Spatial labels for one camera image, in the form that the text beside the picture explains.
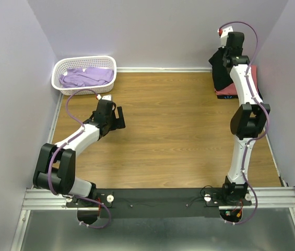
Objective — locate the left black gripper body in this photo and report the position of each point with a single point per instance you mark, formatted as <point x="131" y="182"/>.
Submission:
<point x="109" y="120"/>

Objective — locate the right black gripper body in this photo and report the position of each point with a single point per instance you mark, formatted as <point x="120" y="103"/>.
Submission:
<point x="224" y="54"/>

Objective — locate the black t shirt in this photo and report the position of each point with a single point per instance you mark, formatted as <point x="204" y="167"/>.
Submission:
<point x="226" y="97"/>
<point x="216" y="60"/>

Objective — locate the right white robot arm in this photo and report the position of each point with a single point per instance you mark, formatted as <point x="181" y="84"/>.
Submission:
<point x="250" y="118"/>

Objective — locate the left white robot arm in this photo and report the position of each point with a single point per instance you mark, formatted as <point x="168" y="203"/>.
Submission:
<point x="56" y="166"/>

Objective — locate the purple t shirt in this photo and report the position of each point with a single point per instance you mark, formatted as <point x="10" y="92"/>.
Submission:
<point x="91" y="76"/>

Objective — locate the folded red t shirt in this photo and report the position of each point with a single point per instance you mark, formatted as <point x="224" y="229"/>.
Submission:
<point x="223" y="84"/>

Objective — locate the folded black t shirt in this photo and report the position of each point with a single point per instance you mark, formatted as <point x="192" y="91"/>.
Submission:
<point x="226" y="97"/>

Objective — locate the white plastic laundry basket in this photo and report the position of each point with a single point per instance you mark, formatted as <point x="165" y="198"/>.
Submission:
<point x="101" y="61"/>

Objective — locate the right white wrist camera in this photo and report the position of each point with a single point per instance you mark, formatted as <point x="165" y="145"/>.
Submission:
<point x="223" y="34"/>

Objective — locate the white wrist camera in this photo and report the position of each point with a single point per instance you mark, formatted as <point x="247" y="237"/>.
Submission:
<point x="107" y="97"/>
<point x="223" y="34"/>

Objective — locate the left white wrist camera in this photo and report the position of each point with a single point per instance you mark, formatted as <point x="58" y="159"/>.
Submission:
<point x="107" y="97"/>

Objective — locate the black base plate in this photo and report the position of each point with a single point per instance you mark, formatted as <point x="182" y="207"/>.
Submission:
<point x="206" y="202"/>

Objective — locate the aluminium frame rail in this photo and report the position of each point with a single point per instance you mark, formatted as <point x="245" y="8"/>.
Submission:
<point x="40" y="199"/>

